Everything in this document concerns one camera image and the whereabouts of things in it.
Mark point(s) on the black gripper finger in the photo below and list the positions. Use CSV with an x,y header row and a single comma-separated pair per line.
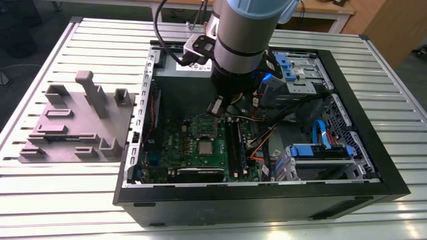
x,y
218,106

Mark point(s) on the silver CPU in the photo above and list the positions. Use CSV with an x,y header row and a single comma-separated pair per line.
x,y
206,148

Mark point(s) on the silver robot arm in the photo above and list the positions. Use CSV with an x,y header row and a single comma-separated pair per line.
x,y
240,30

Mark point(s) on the grey power supply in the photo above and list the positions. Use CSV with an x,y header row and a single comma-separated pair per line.
x,y
180,92

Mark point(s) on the black RAM slot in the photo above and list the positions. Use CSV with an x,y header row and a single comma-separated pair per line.
x,y
230,145
240,145

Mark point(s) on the metal drive cage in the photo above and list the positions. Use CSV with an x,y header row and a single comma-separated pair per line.
x,y
300,90

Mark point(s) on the green motherboard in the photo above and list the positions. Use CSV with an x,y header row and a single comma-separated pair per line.
x,y
176,155

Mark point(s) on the black graphics card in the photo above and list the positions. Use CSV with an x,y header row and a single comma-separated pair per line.
x,y
200,175

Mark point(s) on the hard disk in blue carrier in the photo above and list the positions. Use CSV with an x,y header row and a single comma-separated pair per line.
x,y
302,151

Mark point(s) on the metal disk bay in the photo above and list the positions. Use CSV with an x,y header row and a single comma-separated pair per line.
x,y
323,162

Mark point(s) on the black PC case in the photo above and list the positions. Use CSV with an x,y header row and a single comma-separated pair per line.
x,y
234,207

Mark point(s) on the grey printed parts rack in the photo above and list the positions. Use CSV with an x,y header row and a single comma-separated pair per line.
x,y
80,125

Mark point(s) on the green RAM stick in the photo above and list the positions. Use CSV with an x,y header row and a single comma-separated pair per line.
x,y
67,138

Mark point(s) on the wooden cabinet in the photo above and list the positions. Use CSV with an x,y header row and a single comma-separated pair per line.
x,y
394,25

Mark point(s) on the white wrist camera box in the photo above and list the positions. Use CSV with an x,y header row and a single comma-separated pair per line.
x,y
276,81

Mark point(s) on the blue drive latch bracket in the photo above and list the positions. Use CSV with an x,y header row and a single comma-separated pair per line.
x,y
290,72

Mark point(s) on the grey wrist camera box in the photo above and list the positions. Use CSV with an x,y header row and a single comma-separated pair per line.
x,y
196,50

